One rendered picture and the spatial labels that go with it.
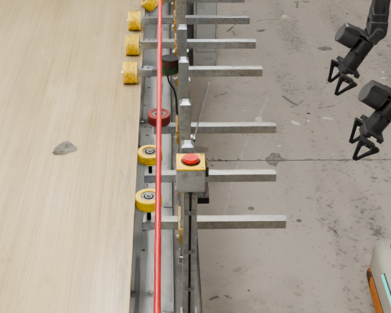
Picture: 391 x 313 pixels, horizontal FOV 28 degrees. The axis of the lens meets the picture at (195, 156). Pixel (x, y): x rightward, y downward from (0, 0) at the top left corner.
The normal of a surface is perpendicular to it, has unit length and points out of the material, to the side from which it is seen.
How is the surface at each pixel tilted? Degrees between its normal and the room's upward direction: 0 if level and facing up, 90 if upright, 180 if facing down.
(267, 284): 0
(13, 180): 0
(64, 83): 0
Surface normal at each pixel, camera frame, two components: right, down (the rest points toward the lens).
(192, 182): 0.04, 0.54
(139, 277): 0.01, -0.84
